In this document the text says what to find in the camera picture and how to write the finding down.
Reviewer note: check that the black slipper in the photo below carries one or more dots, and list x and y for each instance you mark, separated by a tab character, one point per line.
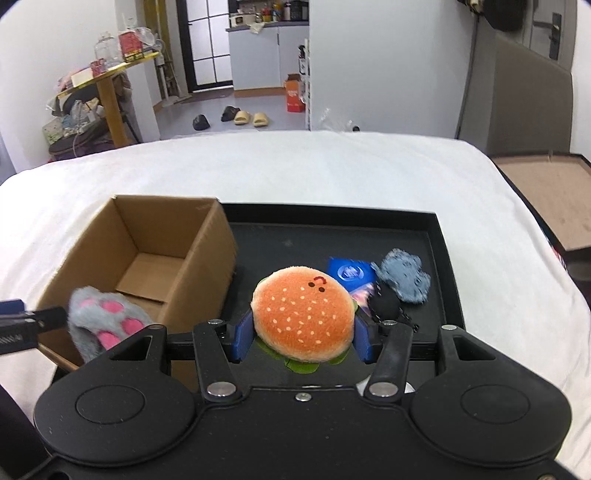
201	122
228	113

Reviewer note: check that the black-framed glass door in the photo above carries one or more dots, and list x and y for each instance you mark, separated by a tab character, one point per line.
207	46

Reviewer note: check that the blue packet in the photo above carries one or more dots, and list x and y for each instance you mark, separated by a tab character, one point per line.
348	272

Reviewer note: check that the beige slipper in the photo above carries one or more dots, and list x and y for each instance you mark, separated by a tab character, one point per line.
260	119
242	118

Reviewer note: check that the clear glass jar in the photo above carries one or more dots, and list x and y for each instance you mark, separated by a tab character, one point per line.
107	50

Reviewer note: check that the green round plush toy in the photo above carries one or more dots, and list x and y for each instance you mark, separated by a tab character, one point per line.
300	314

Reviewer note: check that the blue-grey fuzzy plush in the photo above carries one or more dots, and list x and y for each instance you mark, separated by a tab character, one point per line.
404	277

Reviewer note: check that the cluttered chair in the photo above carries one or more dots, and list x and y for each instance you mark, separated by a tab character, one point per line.
78	129

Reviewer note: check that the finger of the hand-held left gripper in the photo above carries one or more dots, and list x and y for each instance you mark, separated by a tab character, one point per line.
46	318

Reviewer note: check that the grey entrance door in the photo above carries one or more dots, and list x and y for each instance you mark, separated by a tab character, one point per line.
551	32

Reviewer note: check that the grey cat paw plush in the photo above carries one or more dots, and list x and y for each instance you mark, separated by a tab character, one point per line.
92	318

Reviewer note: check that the black tray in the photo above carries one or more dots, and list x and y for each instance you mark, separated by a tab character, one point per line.
286	244

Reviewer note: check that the brown framed board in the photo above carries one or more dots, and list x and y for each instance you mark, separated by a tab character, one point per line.
545	198

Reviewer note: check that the small pink box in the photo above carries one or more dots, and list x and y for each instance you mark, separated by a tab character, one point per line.
98	67

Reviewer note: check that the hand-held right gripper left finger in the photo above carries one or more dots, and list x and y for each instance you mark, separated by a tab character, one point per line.
242	339

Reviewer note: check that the red box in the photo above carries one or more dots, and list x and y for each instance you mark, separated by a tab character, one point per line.
130	46

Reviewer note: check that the hanging dark clothes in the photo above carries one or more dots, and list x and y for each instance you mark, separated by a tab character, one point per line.
503	14

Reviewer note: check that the grey upholstered panel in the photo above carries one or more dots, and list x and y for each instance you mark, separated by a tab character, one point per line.
526	106

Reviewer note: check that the clear plastic bag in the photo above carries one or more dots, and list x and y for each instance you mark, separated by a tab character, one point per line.
337	121

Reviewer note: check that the flat white box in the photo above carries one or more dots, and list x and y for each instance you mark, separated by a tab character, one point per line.
82	77

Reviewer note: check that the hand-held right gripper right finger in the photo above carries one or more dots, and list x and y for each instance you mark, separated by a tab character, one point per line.
364	341

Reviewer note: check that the brown cardboard box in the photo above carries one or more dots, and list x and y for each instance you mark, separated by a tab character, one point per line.
203	258

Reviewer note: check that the orange carton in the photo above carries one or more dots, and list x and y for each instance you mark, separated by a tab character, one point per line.
294	94

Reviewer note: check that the white kitchen cabinet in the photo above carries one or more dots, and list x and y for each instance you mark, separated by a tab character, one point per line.
258	60

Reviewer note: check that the round yellow table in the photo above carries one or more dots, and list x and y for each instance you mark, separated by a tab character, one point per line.
111	101

